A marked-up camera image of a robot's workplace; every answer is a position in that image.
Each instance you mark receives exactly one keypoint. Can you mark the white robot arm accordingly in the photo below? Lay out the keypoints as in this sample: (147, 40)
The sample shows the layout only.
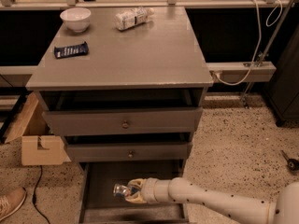
(242, 209)

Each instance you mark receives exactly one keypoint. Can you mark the grey open bottom drawer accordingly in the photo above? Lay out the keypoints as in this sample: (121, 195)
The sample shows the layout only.
(98, 205)

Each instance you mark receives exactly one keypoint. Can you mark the grey middle drawer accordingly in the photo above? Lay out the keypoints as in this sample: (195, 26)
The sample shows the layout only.
(129, 152)

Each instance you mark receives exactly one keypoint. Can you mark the cardboard box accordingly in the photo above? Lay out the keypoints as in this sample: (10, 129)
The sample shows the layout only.
(38, 146)

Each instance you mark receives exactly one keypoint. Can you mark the dark cabinet at right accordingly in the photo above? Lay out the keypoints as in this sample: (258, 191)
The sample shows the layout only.
(282, 92)

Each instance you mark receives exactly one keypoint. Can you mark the black tool on floor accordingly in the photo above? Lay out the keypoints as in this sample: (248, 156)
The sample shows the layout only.
(292, 164)

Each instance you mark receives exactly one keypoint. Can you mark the clear plastic water bottle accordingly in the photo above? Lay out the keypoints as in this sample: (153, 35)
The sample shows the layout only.
(132, 17)

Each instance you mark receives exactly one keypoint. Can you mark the grey drawer cabinet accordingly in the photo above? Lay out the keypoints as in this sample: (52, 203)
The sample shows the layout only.
(153, 66)

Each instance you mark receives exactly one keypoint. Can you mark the blue snack bar wrapper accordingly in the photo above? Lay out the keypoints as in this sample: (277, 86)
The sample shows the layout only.
(71, 51)

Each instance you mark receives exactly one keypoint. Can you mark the grey top drawer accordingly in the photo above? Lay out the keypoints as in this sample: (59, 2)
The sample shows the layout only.
(81, 123)

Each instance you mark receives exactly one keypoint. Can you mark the tan shoe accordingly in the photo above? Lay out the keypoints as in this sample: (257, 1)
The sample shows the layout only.
(11, 202)

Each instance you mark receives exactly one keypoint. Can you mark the white ceramic bowl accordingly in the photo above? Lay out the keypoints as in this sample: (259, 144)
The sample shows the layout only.
(76, 19)

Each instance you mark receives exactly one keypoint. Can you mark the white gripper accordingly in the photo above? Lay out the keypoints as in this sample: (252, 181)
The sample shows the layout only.
(149, 190)

